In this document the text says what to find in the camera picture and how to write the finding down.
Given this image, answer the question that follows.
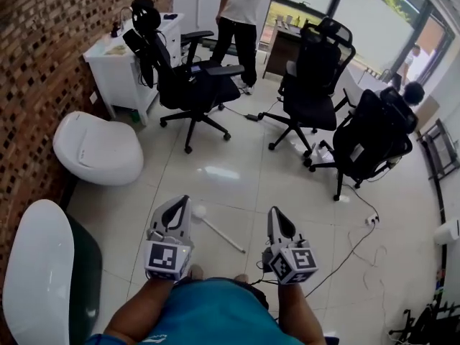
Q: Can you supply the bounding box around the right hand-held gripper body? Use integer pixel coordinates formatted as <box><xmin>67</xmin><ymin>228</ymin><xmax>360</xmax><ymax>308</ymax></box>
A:
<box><xmin>261</xmin><ymin>236</ymin><xmax>321</xmax><ymax>286</ymax></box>

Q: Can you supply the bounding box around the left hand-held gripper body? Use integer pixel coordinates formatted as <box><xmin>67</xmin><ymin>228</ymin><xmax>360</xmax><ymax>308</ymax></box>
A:
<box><xmin>144</xmin><ymin>226</ymin><xmax>196</xmax><ymax>283</ymax></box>

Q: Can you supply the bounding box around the white round-headed brush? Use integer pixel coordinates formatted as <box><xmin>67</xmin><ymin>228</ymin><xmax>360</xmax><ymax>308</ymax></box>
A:
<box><xmin>190</xmin><ymin>205</ymin><xmax>247</xmax><ymax>254</ymax></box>

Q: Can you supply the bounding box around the white and green bathtub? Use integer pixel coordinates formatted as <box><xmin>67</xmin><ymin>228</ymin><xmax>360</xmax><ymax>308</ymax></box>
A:
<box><xmin>1</xmin><ymin>198</ymin><xmax>104</xmax><ymax>345</ymax></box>

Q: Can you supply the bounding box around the person's left forearm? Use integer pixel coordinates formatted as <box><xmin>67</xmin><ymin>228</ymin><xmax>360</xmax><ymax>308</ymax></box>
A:
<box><xmin>103</xmin><ymin>277</ymin><xmax>180</xmax><ymax>341</ymax></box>

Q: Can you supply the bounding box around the person's right forearm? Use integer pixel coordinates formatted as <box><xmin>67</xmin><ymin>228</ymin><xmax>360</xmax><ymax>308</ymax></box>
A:
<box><xmin>278</xmin><ymin>282</ymin><xmax>326</xmax><ymax>345</ymax></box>

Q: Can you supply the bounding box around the person's blue shirt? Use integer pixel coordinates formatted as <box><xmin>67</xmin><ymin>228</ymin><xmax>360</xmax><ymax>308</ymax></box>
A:
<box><xmin>84</xmin><ymin>277</ymin><xmax>306</xmax><ymax>345</ymax></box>

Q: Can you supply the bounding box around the white oval toilet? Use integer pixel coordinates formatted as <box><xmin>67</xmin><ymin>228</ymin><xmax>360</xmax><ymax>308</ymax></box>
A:
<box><xmin>52</xmin><ymin>111</ymin><xmax>144</xmax><ymax>187</ymax></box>

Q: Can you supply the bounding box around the black office chair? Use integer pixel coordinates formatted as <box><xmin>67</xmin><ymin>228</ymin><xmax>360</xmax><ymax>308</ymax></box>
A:
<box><xmin>308</xmin><ymin>86</ymin><xmax>420</xmax><ymax>203</ymax></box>
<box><xmin>258</xmin><ymin>16</ymin><xmax>357</xmax><ymax>167</ymax></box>
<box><xmin>121</xmin><ymin>0</ymin><xmax>246</xmax><ymax>155</ymax></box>

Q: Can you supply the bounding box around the white vanity cabinet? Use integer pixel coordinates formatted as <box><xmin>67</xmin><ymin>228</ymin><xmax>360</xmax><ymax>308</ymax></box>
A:
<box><xmin>83</xmin><ymin>11</ymin><xmax>186</xmax><ymax>126</ymax></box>

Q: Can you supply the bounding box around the black folding stand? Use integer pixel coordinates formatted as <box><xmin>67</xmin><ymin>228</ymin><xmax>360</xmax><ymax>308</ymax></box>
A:
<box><xmin>390</xmin><ymin>302</ymin><xmax>460</xmax><ymax>345</ymax></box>

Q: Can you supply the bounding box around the white box device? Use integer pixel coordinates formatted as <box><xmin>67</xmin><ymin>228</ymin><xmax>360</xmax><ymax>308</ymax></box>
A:
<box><xmin>433</xmin><ymin>218</ymin><xmax>460</xmax><ymax>246</ymax></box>

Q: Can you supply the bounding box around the black metal rack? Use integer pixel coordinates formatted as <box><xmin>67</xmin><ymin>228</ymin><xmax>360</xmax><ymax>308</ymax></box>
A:
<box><xmin>416</xmin><ymin>119</ymin><xmax>460</xmax><ymax>226</ymax></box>

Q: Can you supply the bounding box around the brown wooden desk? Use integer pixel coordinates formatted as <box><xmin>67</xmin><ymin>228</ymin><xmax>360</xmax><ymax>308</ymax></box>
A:
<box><xmin>262</xmin><ymin>22</ymin><xmax>313</xmax><ymax>81</ymax></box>

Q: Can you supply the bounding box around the silver faucet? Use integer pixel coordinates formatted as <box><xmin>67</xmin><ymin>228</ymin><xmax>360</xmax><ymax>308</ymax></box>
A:
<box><xmin>119</xmin><ymin>6</ymin><xmax>134</xmax><ymax>32</ymax></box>

